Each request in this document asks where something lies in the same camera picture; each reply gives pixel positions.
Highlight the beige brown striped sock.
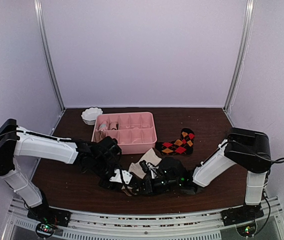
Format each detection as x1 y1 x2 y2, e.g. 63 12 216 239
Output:
120 148 162 197

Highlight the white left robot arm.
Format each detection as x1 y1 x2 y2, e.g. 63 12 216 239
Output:
0 118 133 222

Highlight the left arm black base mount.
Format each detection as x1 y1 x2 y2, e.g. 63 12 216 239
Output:
24 200 71 228

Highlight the front aluminium rail base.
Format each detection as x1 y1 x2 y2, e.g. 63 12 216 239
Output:
0 197 284 240

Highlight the white scalloped ceramic bowl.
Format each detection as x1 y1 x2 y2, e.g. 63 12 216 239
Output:
81 107 103 126

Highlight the pink and mint rolled sock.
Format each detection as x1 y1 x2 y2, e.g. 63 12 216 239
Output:
98 120 108 132

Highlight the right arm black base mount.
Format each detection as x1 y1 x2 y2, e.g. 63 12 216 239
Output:
220 204 264 226

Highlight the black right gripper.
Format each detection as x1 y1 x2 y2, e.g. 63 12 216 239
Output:
132 176 181 196

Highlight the beige rolled sock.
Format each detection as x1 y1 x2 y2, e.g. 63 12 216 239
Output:
109 121 119 131

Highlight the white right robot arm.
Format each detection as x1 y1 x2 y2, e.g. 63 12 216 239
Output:
130 127 271 221

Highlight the pink divided organizer tray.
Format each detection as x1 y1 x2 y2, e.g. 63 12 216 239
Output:
92 112 157 155

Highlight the left aluminium frame post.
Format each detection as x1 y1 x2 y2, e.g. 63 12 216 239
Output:
34 0 66 111

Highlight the black red argyle sock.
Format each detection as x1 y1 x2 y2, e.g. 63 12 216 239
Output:
155 128 195 155

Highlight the right aluminium frame post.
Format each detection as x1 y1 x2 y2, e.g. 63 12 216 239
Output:
223 0 256 114

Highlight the aluminium frame post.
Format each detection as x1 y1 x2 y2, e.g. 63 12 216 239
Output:
223 0 256 114
34 0 66 111

